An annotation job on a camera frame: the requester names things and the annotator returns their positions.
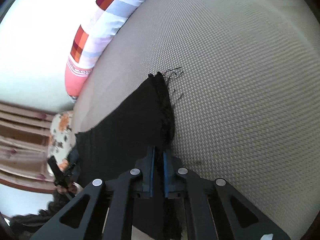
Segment floral white pillow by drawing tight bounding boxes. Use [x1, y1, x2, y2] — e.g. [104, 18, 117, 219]
[48, 111, 73, 171]

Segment black denim pants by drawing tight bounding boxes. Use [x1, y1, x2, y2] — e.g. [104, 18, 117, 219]
[69, 73, 182, 239]

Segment pink checkered long pillow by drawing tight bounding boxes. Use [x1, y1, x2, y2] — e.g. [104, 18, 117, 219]
[65, 0, 146, 101]

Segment person left hand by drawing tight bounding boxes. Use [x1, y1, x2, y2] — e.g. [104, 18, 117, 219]
[56, 182, 83, 195]

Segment wooden headboard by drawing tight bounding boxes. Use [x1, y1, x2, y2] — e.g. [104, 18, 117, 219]
[1, 103, 54, 194]

